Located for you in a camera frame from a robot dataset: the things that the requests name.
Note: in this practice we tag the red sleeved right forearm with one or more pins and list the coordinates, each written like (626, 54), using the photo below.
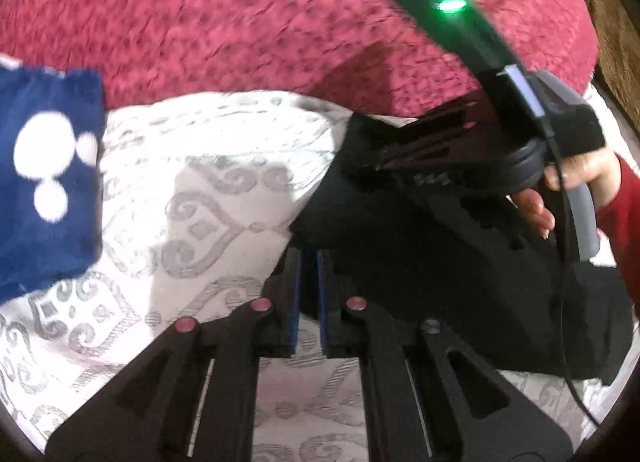
(620, 221)

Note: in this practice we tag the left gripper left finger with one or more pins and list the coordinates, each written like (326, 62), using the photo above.
(191, 394)

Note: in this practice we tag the white grey patterned bedsheet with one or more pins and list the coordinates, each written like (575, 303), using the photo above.
(197, 196)

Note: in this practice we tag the navy blue star-print garment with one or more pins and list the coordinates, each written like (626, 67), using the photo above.
(52, 123)

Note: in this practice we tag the red textured blanket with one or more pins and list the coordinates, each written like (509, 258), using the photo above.
(361, 54)

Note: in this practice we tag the person right hand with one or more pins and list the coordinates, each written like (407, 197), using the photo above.
(599, 170)

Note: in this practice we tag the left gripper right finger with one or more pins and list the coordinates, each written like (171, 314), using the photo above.
(427, 395)

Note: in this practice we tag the black pants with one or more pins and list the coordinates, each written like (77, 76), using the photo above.
(470, 261)

